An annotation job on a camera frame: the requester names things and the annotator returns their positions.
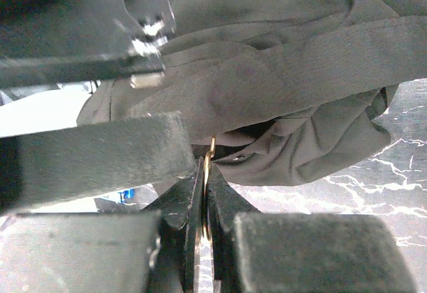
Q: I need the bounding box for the blue stapler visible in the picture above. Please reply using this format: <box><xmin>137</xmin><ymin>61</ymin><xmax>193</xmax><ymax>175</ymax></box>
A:
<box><xmin>117</xmin><ymin>188</ymin><xmax>135</xmax><ymax>203</ymax></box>

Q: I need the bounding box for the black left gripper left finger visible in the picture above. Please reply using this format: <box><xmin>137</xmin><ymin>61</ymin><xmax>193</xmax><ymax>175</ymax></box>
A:
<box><xmin>1</xmin><ymin>164</ymin><xmax>203</xmax><ymax>292</ymax></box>

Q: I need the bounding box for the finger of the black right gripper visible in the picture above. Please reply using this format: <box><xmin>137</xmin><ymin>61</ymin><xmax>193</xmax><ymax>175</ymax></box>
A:
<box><xmin>1</xmin><ymin>111</ymin><xmax>195</xmax><ymax>214</ymax></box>

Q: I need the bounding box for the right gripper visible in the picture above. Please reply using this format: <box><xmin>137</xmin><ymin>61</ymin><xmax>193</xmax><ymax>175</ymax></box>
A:
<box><xmin>1</xmin><ymin>0</ymin><xmax>176</xmax><ymax>88</ymax></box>

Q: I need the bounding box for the yellow clothes hanger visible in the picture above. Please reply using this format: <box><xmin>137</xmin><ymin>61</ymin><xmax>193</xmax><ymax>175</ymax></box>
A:
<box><xmin>201</xmin><ymin>135</ymin><xmax>216</xmax><ymax>243</ymax></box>

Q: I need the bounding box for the black shirt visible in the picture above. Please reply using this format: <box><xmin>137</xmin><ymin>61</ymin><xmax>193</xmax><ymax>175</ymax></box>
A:
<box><xmin>77</xmin><ymin>0</ymin><xmax>426</xmax><ymax>186</ymax></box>

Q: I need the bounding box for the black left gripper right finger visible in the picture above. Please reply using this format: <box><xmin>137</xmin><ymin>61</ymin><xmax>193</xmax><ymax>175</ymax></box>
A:
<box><xmin>207</xmin><ymin>166</ymin><xmax>416</xmax><ymax>292</ymax></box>

